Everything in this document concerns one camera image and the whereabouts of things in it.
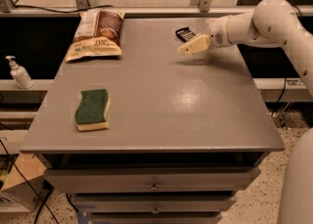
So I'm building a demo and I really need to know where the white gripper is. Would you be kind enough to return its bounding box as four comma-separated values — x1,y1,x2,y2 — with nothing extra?
177,16,232,55

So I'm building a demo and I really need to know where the black rxbar chocolate bar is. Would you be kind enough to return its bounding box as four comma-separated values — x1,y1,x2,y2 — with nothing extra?
175,27,196,43

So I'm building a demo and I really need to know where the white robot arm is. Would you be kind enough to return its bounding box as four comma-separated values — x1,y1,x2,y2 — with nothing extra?
176,0,313,224

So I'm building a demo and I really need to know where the green and yellow sponge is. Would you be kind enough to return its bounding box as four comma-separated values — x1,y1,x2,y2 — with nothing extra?
74,89,111,131

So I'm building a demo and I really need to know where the grey drawer cabinet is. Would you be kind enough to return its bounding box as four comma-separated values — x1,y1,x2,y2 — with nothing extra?
22,18,284,224

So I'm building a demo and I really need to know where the brown white chip bag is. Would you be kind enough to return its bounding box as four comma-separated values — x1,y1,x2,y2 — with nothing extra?
65,10,124,62

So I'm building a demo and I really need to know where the top drawer metal knob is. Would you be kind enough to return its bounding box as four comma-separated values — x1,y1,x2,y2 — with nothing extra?
149,182,159,192

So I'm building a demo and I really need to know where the drawer metal knob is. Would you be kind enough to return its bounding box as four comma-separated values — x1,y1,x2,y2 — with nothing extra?
152,207,160,215
149,182,159,192

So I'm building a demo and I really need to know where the white pump dispenser bottle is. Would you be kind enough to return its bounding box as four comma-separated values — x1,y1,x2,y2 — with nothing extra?
6,56,33,90

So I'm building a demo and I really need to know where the cardboard box on floor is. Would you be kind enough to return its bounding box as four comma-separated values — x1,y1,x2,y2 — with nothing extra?
0,154,46,213

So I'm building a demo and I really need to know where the black floor cable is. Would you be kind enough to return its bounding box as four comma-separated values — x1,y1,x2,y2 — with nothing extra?
0,138,61,224

